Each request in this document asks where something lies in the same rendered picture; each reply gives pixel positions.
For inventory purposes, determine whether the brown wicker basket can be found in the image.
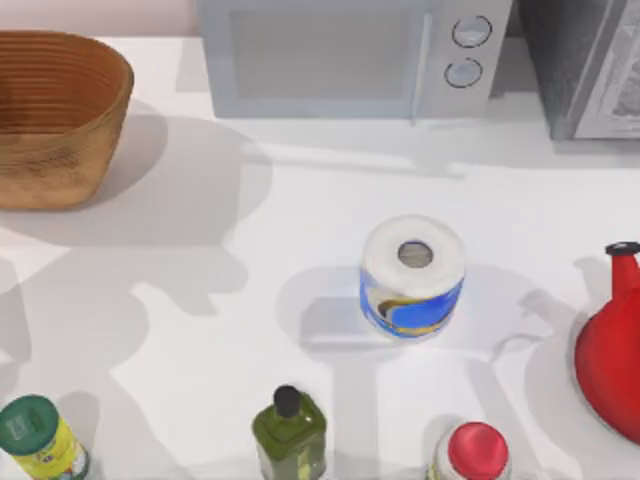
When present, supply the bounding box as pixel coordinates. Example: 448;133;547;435
0;30;136;212

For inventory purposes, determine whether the round microwave knob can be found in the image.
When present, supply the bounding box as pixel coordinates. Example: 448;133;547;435
443;56;485;90
451;14;494;49

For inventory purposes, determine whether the green square bottle black cap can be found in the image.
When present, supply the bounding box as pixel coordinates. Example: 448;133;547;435
251;384;329;480

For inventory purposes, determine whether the yellow jar with green lid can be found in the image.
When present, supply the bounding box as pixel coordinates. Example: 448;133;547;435
0;393;92;480

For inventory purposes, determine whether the jar with red lid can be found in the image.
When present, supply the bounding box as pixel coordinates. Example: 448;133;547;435
427;421;513;480

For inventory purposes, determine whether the microwave door handle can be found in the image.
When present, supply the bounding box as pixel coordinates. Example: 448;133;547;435
410;11;433;126

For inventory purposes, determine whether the white and blue paper roll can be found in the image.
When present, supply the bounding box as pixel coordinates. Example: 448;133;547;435
358;214;467;342

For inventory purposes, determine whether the red bottle with black cap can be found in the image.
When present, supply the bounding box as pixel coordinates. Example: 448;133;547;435
573;240;640;447

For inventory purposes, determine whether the pale microwave oven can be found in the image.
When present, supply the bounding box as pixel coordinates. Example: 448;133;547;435
194;0;515;126

